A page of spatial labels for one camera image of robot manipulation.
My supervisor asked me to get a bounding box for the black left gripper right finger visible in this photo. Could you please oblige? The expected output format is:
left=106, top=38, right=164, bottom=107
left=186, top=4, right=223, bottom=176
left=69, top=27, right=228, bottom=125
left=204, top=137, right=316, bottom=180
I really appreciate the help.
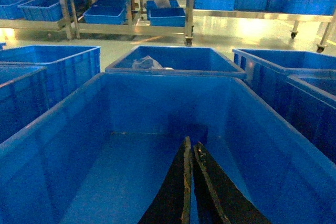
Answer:
left=193, top=142, right=270, bottom=223

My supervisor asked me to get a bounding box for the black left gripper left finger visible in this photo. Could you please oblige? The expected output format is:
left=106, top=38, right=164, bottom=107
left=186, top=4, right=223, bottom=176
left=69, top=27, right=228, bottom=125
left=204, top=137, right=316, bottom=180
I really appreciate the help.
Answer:
left=139, top=136, right=192, bottom=223

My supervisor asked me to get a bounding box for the empty blue plastic bin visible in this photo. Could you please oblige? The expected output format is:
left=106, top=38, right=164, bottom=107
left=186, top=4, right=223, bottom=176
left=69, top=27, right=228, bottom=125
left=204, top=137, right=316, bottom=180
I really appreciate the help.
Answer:
left=1, top=73, right=335, bottom=223

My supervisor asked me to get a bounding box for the blue bin with red wrap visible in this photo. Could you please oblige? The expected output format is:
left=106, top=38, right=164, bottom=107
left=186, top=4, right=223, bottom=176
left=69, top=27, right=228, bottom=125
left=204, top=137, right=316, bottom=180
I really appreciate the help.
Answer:
left=286, top=76, right=335, bottom=162

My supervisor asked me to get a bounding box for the blue bin behind red wrap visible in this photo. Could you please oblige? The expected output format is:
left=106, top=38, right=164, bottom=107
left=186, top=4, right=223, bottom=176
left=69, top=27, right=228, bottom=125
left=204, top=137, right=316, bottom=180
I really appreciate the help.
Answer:
left=233, top=48, right=335, bottom=103

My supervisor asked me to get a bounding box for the blue bin with plastic bag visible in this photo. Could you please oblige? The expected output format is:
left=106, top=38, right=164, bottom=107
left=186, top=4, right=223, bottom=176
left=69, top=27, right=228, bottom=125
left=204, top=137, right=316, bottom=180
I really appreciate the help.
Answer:
left=105, top=46, right=246, bottom=80

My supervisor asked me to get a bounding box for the clear plastic bag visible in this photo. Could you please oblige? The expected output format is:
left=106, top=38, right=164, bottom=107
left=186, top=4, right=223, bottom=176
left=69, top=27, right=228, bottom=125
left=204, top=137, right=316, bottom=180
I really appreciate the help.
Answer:
left=132, top=56, right=173, bottom=70

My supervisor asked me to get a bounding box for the far steel wheeled rack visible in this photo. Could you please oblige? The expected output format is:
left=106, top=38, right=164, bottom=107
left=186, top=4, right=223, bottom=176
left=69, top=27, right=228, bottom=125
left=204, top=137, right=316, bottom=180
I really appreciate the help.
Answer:
left=1, top=0, right=194, bottom=46

